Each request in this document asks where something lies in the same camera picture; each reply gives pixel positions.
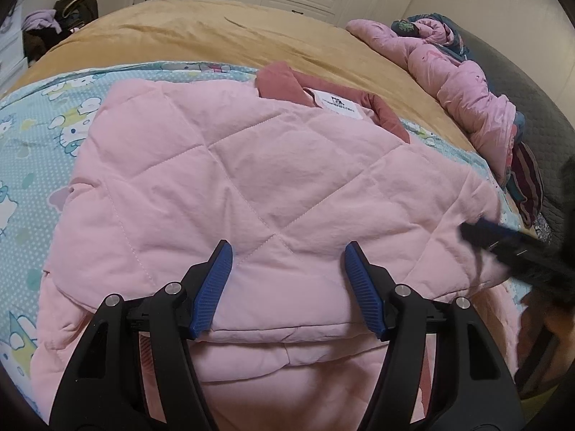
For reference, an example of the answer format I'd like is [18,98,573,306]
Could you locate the cartoon cat printed blanket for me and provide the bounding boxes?
[0,60,528,418]

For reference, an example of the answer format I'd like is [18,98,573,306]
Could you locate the white drawer chest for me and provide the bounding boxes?
[0,9,25,84]

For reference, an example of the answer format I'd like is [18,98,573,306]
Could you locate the purple clothes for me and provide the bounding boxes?
[22,9,59,32]

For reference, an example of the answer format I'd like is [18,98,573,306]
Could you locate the grey quilted headboard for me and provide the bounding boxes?
[458,27,575,234]

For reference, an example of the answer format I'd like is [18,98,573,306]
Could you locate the black bag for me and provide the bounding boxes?
[54,0,98,32]

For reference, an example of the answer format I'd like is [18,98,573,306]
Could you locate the pink quilted jacket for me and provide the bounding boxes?
[29,60,522,431]

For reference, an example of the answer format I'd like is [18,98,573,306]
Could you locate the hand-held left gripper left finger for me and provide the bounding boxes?
[49,239,234,431]

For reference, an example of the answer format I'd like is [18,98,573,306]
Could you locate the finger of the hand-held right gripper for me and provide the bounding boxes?
[458,220,540,261]

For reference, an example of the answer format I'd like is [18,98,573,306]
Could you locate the floral patterned cloth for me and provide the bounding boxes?
[534,214,554,240]

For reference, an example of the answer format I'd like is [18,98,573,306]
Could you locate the crumpled pink duvet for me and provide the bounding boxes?
[346,13,526,189]

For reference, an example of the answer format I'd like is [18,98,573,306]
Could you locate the dark striped pillow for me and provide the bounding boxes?
[507,141,544,227]

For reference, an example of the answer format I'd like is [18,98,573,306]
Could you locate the bed with tan sheet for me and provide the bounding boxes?
[9,0,495,153]

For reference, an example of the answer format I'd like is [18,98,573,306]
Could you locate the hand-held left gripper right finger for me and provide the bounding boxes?
[344,241,526,431]

